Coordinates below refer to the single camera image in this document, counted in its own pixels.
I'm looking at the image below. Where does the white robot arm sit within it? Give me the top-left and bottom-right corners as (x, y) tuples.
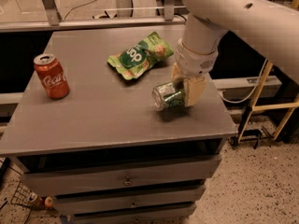
(172, 0), (299, 106)

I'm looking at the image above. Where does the red Coca-Cola can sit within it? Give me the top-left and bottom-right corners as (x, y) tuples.
(34, 53), (70, 99)

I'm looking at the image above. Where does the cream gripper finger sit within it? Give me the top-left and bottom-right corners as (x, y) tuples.
(171, 63), (183, 82)
(184, 77), (206, 106)

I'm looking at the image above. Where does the grey metal railing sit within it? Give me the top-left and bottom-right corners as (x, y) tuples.
(0, 0), (299, 34)

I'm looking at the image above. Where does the white cable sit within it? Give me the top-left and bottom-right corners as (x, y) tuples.
(220, 58), (269, 105)

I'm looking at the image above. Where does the black wire basket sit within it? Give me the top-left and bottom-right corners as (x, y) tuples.
(11, 182), (44, 208)

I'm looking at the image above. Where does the yellow wooden ladder frame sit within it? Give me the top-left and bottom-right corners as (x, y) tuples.
(232, 60), (299, 147)

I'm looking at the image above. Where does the small can in basket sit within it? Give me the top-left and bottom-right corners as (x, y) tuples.
(28, 192), (40, 205)

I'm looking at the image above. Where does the crushed green soda can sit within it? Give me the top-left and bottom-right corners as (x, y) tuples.
(152, 81), (185, 111)

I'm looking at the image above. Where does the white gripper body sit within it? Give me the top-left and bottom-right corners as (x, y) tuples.
(175, 39), (218, 77)

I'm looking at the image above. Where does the grey drawer cabinet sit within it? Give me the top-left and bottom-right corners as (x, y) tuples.
(0, 27), (235, 224)

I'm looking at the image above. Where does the green snack bag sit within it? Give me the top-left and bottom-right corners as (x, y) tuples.
(107, 32), (174, 80)

